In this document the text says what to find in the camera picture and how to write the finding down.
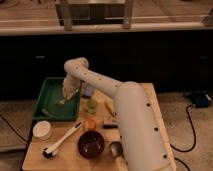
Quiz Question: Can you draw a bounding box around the black floor device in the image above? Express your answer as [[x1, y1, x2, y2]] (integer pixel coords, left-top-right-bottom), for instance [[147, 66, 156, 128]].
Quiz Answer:
[[185, 91, 212, 108]]

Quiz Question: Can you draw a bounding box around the dark maroon bowl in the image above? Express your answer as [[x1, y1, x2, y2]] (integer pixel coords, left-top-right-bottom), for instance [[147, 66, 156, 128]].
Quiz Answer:
[[78, 131, 105, 159]]

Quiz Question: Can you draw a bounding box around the yellow banana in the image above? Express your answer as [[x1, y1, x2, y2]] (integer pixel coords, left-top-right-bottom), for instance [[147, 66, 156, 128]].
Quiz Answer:
[[105, 98, 115, 117]]

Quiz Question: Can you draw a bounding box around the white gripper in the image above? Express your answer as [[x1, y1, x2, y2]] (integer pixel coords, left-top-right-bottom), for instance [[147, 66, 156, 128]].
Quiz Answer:
[[62, 76, 81, 97]]

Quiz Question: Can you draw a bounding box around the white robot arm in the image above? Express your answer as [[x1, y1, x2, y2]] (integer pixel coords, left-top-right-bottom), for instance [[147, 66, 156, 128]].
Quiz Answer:
[[63, 57, 174, 171]]

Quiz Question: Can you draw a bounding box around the white round container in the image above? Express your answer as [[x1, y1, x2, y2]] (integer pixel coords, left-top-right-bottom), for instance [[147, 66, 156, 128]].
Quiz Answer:
[[33, 121, 52, 140]]

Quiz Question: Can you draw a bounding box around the black cable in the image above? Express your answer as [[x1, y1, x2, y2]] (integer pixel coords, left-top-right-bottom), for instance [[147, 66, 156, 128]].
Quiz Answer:
[[170, 104, 198, 154]]

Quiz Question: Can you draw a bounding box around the green plastic tray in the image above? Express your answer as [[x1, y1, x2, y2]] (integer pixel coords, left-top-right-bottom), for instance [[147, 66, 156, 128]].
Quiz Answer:
[[32, 77, 81, 121]]

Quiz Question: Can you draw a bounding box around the dark rectangular block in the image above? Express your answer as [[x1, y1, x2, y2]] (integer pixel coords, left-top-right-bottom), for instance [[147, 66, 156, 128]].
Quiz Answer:
[[103, 118, 117, 129]]

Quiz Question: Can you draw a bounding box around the small metal cup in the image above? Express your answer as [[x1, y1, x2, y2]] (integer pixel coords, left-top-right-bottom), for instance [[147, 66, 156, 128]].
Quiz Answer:
[[109, 141, 123, 158]]

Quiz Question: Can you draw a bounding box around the white dish brush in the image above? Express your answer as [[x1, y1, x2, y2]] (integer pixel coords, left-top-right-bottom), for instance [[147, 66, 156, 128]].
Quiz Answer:
[[42, 123, 81, 159]]

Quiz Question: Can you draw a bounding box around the green plastic cup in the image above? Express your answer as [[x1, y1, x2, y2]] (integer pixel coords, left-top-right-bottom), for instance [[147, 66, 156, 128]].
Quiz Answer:
[[84, 99, 97, 114]]

